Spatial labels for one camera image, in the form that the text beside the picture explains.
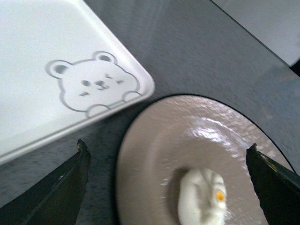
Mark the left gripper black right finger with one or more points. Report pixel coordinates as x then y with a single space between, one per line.
277 188

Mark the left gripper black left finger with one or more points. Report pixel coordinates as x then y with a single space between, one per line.
54 200

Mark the white steamed bun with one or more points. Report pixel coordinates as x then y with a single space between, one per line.
202 198

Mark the tan plate black rim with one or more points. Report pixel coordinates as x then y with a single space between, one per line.
179 133

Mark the cream bear serving tray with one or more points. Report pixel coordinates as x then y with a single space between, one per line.
61 69

